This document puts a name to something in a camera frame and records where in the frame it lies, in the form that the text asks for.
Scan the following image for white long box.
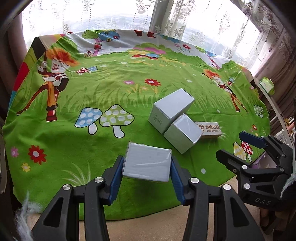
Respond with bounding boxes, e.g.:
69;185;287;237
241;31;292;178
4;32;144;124
148;88;195;134

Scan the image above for green cartoon tablecloth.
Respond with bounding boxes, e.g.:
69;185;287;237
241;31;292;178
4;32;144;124
3;30;270;208

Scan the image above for white shelf board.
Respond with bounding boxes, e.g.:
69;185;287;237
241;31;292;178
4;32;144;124
253;77;293;147

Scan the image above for green tissue box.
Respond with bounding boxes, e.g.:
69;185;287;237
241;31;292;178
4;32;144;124
259;77;275;96

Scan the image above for right hand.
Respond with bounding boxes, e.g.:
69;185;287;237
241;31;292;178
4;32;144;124
259;208;295;235

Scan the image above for dental gold white box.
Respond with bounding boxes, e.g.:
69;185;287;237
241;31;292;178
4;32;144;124
195;121;222;138

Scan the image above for small white cube box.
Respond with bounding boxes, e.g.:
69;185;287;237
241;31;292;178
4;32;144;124
164;113;203;154

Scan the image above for purple cardboard storage box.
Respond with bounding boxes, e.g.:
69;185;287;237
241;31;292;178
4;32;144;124
251;152;276;169

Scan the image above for white box film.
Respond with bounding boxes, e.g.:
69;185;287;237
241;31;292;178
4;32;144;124
122;142;171;182

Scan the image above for brown patterned curtain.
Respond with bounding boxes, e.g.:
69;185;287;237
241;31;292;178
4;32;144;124
255;24;295;118

